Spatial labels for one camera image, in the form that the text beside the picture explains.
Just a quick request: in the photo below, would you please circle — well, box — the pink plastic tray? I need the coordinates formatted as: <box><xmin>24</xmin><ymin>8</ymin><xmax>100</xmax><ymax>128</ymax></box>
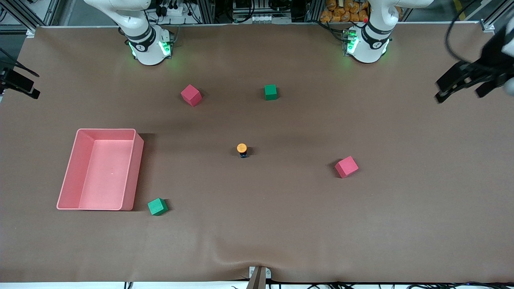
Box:
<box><xmin>57</xmin><ymin>128</ymin><xmax>144</xmax><ymax>211</ymax></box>

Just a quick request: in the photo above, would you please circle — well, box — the pile of orange items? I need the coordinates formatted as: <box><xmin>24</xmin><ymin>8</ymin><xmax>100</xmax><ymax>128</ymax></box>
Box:
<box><xmin>320</xmin><ymin>0</ymin><xmax>370</xmax><ymax>23</ymax></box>

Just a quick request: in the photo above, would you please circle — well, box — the pink foam cube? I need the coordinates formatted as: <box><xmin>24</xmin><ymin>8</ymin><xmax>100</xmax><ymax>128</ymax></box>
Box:
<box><xmin>335</xmin><ymin>156</ymin><xmax>359</xmax><ymax>179</ymax></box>
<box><xmin>180</xmin><ymin>84</ymin><xmax>202</xmax><ymax>107</ymax></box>

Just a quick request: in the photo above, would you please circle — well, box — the white power strip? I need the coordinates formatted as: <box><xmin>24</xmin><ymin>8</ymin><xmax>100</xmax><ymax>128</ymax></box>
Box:
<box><xmin>156</xmin><ymin>3</ymin><xmax>190</xmax><ymax>17</ymax></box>

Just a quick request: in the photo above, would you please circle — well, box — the brown table cover mat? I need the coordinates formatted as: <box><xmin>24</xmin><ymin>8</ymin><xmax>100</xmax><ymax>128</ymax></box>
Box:
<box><xmin>0</xmin><ymin>23</ymin><xmax>514</xmax><ymax>284</ymax></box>

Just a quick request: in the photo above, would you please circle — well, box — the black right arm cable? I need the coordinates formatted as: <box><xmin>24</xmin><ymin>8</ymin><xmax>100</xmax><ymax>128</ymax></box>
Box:
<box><xmin>0</xmin><ymin>47</ymin><xmax>40</xmax><ymax>78</ymax></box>

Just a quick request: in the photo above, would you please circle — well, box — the aluminium frame profile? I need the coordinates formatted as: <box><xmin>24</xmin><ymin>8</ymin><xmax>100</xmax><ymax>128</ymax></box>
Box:
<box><xmin>0</xmin><ymin>0</ymin><xmax>61</xmax><ymax>37</ymax></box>
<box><xmin>480</xmin><ymin>0</ymin><xmax>514</xmax><ymax>33</ymax></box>

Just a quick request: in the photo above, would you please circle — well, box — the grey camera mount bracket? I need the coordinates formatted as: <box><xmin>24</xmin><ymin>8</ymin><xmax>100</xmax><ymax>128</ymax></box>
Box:
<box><xmin>246</xmin><ymin>266</ymin><xmax>272</xmax><ymax>289</ymax></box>

